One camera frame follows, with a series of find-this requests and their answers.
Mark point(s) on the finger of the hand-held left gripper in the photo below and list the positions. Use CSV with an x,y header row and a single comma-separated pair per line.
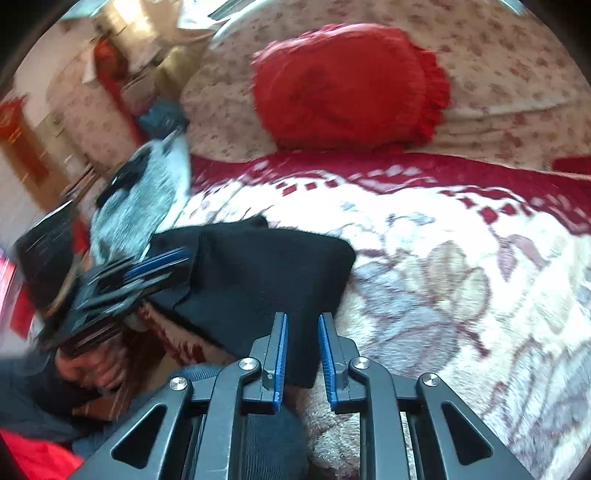
x,y
147,288
157,264

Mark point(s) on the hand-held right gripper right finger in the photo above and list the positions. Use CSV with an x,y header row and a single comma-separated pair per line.
x,y
326,360

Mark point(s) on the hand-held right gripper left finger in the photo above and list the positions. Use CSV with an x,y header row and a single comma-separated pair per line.
x,y
278,364

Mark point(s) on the black pants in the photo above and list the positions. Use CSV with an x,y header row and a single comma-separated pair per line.
x,y
258,281

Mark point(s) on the person's left hand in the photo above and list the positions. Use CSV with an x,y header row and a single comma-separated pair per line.
x,y
94,369

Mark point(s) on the grey fleece garment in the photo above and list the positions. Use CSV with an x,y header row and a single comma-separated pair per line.
x,y
134,212

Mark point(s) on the small black cloth item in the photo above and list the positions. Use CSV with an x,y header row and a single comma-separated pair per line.
x,y
124,180

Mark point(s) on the red and white plush blanket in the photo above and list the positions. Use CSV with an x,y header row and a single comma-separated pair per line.
x,y
452,286

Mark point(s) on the teal bag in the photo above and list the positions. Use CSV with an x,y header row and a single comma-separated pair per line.
x,y
161,115

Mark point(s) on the yellow cloth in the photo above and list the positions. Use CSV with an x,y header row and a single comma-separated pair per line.
x,y
178,69

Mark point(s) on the red cloth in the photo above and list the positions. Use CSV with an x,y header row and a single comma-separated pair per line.
x,y
32,457

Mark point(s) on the red frilled heart pillow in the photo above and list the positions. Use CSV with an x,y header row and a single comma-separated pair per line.
x,y
341,87

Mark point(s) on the floral beige pillow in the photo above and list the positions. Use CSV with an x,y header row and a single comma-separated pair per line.
x,y
498,60

